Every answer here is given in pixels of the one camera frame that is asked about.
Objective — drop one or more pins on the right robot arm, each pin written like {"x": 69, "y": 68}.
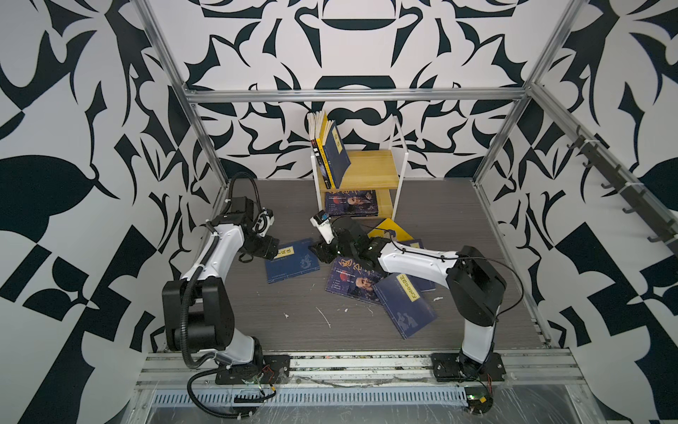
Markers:
{"x": 476, "y": 287}

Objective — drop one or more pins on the small green-lit electronics box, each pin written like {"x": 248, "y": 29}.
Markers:
{"x": 479, "y": 400}

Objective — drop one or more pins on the black standing book on shelf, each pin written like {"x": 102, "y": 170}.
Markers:
{"x": 318, "y": 159}

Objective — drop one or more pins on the purple portrait book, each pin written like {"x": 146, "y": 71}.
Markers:
{"x": 361, "y": 203}
{"x": 349, "y": 279}

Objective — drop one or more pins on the wooden white-framed bookshelf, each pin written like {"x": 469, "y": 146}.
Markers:
{"x": 380, "y": 170}

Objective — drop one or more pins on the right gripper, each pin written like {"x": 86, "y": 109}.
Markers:
{"x": 322, "y": 251}

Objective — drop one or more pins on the blue book yellow label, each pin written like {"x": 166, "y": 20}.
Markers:
{"x": 416, "y": 269}
{"x": 405, "y": 306}
{"x": 336, "y": 154}

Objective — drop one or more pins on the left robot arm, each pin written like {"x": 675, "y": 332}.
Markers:
{"x": 199, "y": 319}

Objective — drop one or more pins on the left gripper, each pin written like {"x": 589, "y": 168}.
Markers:
{"x": 267, "y": 248}

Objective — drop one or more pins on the large yellow book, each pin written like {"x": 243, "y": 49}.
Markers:
{"x": 324, "y": 153}

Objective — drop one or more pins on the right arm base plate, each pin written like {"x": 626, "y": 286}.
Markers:
{"x": 456, "y": 367}

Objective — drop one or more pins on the small yellow cartoon book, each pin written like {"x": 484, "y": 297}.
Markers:
{"x": 389, "y": 229}

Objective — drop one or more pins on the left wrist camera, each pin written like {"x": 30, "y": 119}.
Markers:
{"x": 264, "y": 222}

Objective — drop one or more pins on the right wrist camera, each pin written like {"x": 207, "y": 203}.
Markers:
{"x": 322, "y": 223}

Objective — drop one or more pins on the aluminium front rail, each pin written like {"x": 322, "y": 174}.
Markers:
{"x": 359, "y": 379}

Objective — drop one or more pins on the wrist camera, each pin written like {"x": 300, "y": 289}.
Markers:
{"x": 264, "y": 222}
{"x": 322, "y": 223}

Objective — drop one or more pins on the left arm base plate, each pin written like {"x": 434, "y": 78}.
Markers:
{"x": 268, "y": 369}

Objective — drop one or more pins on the wall hook rail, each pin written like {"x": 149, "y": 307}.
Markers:
{"x": 619, "y": 180}

